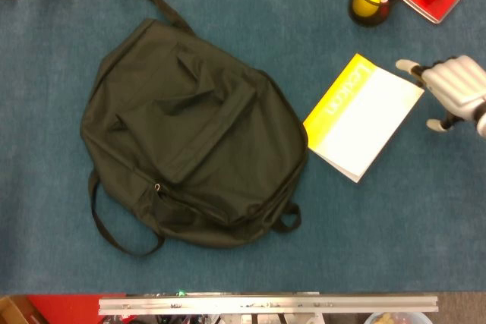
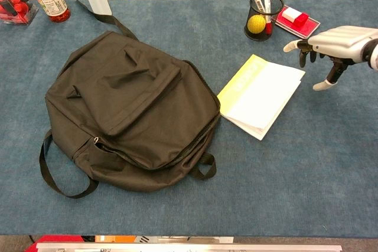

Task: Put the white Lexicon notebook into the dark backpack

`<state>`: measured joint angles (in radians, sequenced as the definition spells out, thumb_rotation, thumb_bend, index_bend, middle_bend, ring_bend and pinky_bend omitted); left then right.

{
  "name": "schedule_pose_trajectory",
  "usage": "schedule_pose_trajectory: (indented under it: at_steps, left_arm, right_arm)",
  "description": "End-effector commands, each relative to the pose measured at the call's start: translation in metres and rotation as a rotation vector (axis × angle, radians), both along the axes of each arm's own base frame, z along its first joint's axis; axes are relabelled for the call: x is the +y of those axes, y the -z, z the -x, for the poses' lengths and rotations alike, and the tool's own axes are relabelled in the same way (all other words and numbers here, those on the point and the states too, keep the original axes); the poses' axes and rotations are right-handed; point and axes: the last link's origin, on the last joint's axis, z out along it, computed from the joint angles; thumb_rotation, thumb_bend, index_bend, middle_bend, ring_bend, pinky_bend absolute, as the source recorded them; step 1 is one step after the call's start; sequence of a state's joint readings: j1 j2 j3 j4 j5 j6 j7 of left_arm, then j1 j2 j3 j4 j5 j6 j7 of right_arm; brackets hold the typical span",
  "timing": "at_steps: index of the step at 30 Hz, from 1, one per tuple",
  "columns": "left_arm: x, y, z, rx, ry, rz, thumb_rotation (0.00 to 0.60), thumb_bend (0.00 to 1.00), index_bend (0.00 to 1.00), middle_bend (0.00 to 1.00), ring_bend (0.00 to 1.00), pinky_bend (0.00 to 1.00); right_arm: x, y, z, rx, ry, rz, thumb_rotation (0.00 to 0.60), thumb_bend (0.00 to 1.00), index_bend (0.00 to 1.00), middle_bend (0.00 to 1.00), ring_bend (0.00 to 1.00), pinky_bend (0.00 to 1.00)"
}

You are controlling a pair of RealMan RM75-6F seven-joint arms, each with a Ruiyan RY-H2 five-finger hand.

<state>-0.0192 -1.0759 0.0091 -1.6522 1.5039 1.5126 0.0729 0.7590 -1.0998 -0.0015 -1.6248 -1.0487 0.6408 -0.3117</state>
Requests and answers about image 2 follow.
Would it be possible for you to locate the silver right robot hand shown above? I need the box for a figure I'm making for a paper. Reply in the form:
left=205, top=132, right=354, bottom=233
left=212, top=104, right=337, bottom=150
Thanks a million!
left=283, top=25, right=378, bottom=92

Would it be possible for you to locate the yellow white notebook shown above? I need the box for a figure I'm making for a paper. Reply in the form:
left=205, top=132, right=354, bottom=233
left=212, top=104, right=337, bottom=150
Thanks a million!
left=217, top=54, right=307, bottom=141

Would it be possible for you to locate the black fabric backpack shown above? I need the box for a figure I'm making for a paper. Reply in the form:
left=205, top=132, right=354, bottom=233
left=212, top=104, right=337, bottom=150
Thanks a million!
left=38, top=0, right=222, bottom=199

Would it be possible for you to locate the small red block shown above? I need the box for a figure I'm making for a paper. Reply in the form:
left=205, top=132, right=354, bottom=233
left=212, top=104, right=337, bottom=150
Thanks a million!
left=294, top=12, right=309, bottom=27

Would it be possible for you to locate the white eraser block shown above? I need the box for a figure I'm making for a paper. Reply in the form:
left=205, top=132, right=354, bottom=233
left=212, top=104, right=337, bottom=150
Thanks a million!
left=281, top=6, right=301, bottom=23

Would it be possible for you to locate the yellow foam ball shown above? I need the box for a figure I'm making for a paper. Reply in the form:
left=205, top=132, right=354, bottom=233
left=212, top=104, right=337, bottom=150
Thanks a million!
left=247, top=15, right=266, bottom=34

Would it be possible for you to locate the black mesh pen holder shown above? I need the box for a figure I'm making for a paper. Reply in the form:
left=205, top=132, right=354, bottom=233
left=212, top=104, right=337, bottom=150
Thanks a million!
left=243, top=0, right=285, bottom=42

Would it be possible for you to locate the blue felt table cloth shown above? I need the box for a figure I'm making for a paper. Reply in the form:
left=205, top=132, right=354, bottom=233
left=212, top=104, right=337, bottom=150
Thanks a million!
left=0, top=0, right=378, bottom=238

